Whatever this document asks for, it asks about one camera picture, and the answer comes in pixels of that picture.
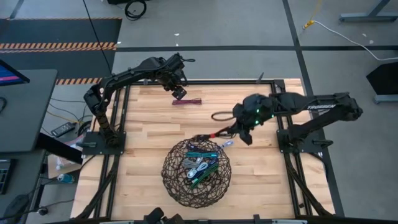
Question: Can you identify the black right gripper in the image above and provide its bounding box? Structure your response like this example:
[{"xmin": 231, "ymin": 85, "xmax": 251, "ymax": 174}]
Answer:
[{"xmin": 217, "ymin": 93, "xmax": 276, "ymax": 146}]

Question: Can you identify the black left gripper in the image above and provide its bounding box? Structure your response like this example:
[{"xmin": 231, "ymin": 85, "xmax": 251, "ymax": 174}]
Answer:
[{"xmin": 160, "ymin": 67, "xmax": 188, "ymax": 101}]

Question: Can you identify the maroon braided cable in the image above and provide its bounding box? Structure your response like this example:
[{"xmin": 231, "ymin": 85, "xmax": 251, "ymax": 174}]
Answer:
[{"xmin": 171, "ymin": 97, "xmax": 203, "ymax": 106}]

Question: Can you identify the black cable with red tie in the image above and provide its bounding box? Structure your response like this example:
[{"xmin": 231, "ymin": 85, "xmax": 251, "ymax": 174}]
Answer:
[{"xmin": 193, "ymin": 126, "xmax": 239, "ymax": 141}]

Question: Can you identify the blue pen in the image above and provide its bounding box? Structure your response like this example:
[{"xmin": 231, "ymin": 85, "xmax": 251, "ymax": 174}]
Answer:
[{"xmin": 185, "ymin": 151, "xmax": 219, "ymax": 159}]

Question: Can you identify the short blue braided cable bundle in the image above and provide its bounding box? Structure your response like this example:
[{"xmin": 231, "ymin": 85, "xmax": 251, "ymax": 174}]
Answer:
[{"xmin": 185, "ymin": 142, "xmax": 205, "ymax": 152}]

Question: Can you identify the green braided cable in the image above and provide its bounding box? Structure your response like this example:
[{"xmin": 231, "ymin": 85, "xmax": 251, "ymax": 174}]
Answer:
[{"xmin": 189, "ymin": 163, "xmax": 220, "ymax": 190}]

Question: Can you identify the black-white braided cable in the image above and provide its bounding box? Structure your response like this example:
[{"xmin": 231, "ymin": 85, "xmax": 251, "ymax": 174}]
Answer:
[{"xmin": 182, "ymin": 157, "xmax": 203, "ymax": 169}]

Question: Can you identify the dark brown woven wicker basket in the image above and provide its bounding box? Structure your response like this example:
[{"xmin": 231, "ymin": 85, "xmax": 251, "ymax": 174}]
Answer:
[{"xmin": 160, "ymin": 138, "xmax": 233, "ymax": 209}]

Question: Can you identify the black power brick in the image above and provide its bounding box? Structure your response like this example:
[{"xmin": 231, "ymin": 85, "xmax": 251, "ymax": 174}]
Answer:
[{"xmin": 50, "ymin": 121, "xmax": 76, "ymax": 138}]

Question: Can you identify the black hazard-striped floor mat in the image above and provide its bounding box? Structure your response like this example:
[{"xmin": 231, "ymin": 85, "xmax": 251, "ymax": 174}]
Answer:
[{"xmin": 0, "ymin": 17, "xmax": 123, "ymax": 86}]

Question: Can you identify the plastic water bottle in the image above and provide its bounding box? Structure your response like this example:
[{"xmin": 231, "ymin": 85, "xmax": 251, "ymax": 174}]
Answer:
[{"xmin": 56, "ymin": 173, "xmax": 76, "ymax": 184}]

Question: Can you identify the grey desk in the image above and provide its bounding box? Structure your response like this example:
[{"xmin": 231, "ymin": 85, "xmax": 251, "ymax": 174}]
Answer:
[{"xmin": 0, "ymin": 68, "xmax": 58, "ymax": 154}]

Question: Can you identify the black floor stand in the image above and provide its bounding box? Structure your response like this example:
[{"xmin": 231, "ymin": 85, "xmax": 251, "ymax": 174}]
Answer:
[{"xmin": 365, "ymin": 61, "xmax": 398, "ymax": 105}]

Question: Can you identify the computer monitor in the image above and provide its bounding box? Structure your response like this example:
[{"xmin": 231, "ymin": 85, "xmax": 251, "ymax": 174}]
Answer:
[{"xmin": 0, "ymin": 58, "xmax": 31, "ymax": 87}]

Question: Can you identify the black keyboard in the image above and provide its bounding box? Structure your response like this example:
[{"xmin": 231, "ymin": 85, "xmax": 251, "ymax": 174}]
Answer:
[{"xmin": 0, "ymin": 159, "xmax": 14, "ymax": 195}]

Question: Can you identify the black computer mouse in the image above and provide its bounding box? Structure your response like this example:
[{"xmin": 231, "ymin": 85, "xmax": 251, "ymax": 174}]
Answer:
[{"xmin": 2, "ymin": 194, "xmax": 30, "ymax": 220}]

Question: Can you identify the black coiled cable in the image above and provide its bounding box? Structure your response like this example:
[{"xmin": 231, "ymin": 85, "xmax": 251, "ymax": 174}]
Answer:
[{"xmin": 210, "ymin": 110, "xmax": 236, "ymax": 123}]

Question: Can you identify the black table frame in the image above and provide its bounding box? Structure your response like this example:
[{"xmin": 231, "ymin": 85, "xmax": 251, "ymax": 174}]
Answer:
[{"xmin": 70, "ymin": 78, "xmax": 346, "ymax": 224}]

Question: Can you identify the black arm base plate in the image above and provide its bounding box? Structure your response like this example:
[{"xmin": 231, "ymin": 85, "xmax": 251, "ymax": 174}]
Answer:
[
  {"xmin": 80, "ymin": 130, "xmax": 127, "ymax": 156},
  {"xmin": 275, "ymin": 128, "xmax": 325, "ymax": 154}
]

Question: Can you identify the black floor cable coil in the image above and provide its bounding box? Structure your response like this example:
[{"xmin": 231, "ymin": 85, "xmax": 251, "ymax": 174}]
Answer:
[{"xmin": 124, "ymin": 0, "xmax": 147, "ymax": 21}]

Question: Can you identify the thin black hanging cable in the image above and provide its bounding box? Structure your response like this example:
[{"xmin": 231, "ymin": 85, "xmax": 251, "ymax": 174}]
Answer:
[{"xmin": 81, "ymin": 0, "xmax": 113, "ymax": 75}]

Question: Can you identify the black table-level camera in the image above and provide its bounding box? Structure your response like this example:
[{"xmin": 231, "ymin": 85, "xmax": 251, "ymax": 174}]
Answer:
[{"xmin": 142, "ymin": 207, "xmax": 187, "ymax": 224}]

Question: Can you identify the yellow hanging power cord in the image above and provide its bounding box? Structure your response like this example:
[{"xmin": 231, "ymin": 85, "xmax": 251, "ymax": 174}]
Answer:
[{"xmin": 302, "ymin": 0, "xmax": 325, "ymax": 30}]

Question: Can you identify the white floor cable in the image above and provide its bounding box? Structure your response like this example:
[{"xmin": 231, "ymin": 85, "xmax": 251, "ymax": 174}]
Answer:
[{"xmin": 312, "ymin": 19, "xmax": 398, "ymax": 62}]

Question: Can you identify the grey table leg frame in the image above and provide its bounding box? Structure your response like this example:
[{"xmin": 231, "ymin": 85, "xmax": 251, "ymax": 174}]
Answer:
[{"xmin": 338, "ymin": 0, "xmax": 398, "ymax": 24}]

